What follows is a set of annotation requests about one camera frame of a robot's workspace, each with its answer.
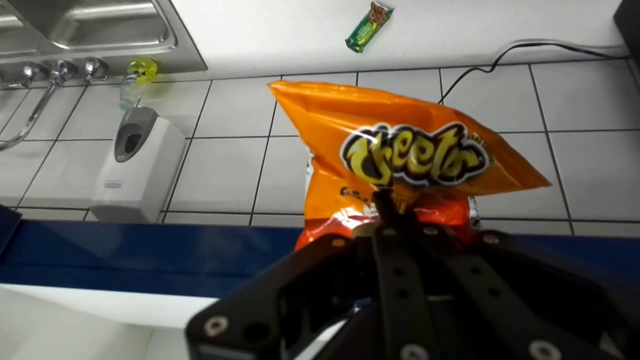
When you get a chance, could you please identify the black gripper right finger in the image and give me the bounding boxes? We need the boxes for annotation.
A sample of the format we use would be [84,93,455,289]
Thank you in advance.
[415,222,600,360]

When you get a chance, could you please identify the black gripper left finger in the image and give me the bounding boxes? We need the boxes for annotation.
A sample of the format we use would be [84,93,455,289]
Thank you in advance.
[373,188,438,360]

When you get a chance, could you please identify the orange Cheetos chip bag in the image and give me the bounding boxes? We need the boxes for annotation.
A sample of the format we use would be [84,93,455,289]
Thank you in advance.
[271,79,548,248]

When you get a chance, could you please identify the green snack bar wrapper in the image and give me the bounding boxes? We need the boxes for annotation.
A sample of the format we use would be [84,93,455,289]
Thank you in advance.
[345,0,395,53]

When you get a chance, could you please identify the chrome faucet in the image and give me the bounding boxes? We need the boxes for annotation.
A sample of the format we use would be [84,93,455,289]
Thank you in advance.
[0,55,112,154]

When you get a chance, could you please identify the stainless steel double sink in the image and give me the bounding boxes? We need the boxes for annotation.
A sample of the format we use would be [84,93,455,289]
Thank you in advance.
[0,0,206,73]

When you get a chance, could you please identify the black power cord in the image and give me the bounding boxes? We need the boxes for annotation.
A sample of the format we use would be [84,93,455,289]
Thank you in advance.
[436,40,633,105]

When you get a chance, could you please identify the white wall soap dispenser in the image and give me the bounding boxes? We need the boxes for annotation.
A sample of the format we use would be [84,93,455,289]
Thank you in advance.
[90,105,186,223]

